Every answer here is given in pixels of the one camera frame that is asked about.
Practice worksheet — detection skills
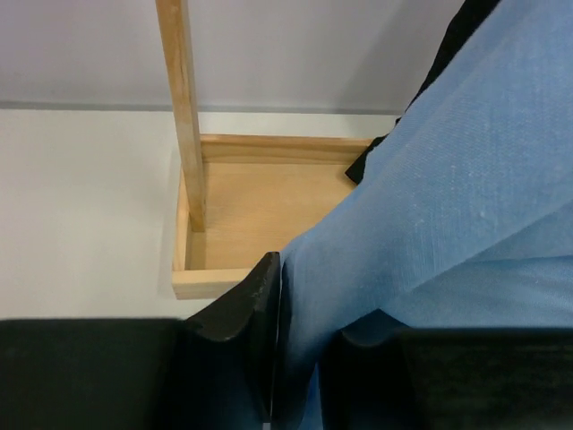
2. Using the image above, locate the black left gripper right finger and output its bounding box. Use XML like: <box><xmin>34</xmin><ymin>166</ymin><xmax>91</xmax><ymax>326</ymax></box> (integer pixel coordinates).
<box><xmin>319</xmin><ymin>310</ymin><xmax>572</xmax><ymax>429</ymax></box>

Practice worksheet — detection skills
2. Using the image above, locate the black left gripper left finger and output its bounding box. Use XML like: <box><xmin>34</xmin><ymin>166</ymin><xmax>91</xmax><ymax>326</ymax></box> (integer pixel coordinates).
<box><xmin>1</xmin><ymin>253</ymin><xmax>280</xmax><ymax>429</ymax></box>

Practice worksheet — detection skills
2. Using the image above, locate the light blue shirt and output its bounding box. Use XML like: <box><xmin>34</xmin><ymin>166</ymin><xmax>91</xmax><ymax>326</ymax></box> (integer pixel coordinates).
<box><xmin>273</xmin><ymin>1</ymin><xmax>572</xmax><ymax>429</ymax></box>

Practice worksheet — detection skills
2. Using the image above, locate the black shirt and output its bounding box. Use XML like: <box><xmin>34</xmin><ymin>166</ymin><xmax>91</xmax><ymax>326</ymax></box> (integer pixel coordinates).
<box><xmin>345</xmin><ymin>0</ymin><xmax>500</xmax><ymax>185</ymax></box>

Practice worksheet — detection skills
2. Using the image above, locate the wooden clothes rack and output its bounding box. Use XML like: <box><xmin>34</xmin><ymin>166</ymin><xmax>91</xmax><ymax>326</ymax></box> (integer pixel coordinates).
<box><xmin>156</xmin><ymin>1</ymin><xmax>368</xmax><ymax>300</ymax></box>

